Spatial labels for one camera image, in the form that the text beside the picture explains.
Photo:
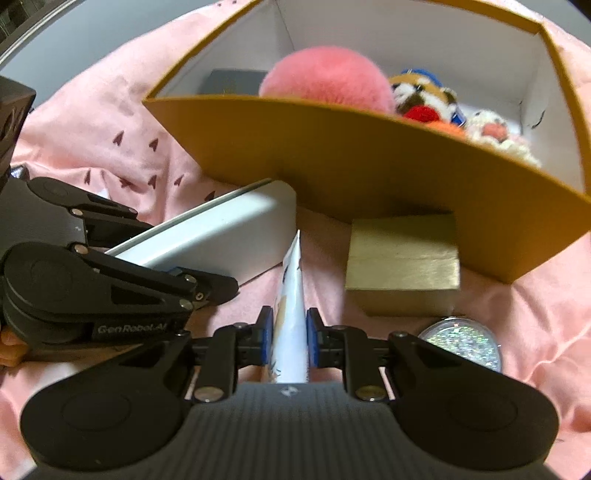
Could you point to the dark grey small box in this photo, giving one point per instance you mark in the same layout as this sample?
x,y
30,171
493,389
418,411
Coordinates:
x,y
232,82

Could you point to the pink cloud print duvet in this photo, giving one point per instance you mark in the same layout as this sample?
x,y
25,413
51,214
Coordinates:
x,y
94,133

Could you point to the glittery round compact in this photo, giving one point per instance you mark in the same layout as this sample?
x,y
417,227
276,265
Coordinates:
x,y
466,338

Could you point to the left hand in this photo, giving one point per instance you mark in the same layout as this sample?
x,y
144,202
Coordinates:
x,y
12,349

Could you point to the long white box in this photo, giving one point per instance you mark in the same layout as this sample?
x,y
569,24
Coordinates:
x,y
241,234

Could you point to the red crochet ball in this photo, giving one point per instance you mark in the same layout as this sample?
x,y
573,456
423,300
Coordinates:
x,y
422,114

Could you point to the red panda captain plush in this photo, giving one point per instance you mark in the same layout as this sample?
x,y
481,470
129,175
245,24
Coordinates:
x,y
419,87

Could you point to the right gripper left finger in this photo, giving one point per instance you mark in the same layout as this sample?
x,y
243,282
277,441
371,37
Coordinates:
x,y
250,343

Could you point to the orange crochet ball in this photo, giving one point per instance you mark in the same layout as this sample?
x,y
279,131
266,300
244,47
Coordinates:
x,y
447,128

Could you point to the white crochet doll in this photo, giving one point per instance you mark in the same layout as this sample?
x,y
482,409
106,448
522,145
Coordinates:
x,y
488,128

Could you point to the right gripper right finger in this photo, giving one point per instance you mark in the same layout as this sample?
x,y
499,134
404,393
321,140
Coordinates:
x,y
337,346

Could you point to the white cream tube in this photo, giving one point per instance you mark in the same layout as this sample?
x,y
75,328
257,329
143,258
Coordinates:
x,y
289,349

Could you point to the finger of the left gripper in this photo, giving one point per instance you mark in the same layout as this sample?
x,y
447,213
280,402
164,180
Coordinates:
x,y
107,223
201,287

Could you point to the gold gift box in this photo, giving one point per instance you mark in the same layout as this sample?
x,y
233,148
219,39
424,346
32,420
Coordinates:
x,y
405,266

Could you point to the pink fluffy peach plush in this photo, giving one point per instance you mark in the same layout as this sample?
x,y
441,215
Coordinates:
x,y
332,75

